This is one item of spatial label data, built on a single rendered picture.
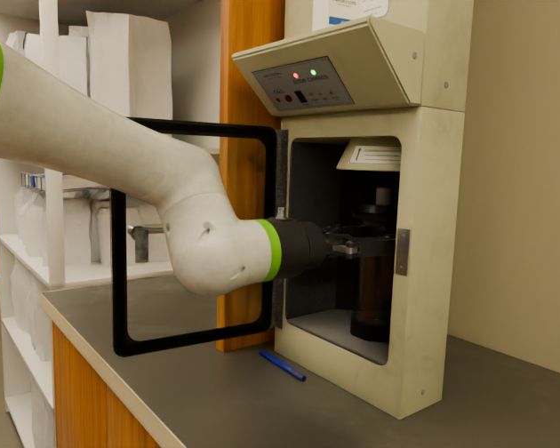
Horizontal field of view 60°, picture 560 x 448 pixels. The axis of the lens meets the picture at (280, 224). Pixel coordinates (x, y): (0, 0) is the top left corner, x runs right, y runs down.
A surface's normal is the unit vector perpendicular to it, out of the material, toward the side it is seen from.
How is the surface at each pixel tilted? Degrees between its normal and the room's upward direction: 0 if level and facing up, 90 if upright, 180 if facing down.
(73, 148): 120
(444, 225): 90
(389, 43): 90
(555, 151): 90
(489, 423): 0
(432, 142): 90
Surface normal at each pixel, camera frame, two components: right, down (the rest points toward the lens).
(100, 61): 0.53, 0.04
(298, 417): 0.04, -0.99
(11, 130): 0.69, 0.61
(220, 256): 0.29, -0.03
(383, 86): -0.58, 0.74
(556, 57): -0.79, 0.06
